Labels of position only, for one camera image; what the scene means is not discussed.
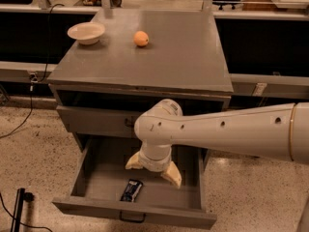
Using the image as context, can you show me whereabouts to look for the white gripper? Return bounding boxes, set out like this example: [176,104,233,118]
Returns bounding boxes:
[126,152,182,189]

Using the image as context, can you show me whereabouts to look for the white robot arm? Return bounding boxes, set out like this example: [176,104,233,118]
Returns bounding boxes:
[126,100,309,188]

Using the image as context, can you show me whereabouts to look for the open grey lower drawer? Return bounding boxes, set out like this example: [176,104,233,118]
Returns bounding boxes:
[53,137,216,229]

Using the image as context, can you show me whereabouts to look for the grey drawer cabinet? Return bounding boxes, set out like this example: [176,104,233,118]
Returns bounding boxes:
[48,9,233,147]

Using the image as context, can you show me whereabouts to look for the orange fruit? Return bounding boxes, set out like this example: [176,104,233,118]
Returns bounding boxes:
[133,31,149,47]

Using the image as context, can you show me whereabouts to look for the black stand bottom left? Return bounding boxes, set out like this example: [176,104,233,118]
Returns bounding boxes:
[0,188,54,232]

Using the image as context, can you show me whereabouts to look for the white ceramic bowl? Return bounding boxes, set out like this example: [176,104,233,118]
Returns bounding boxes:
[68,22,105,45]

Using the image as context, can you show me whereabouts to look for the wooden box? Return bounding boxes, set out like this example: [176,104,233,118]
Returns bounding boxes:
[242,0,277,11]

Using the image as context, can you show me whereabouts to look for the black power cable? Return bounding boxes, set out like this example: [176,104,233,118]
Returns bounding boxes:
[0,3,66,140]

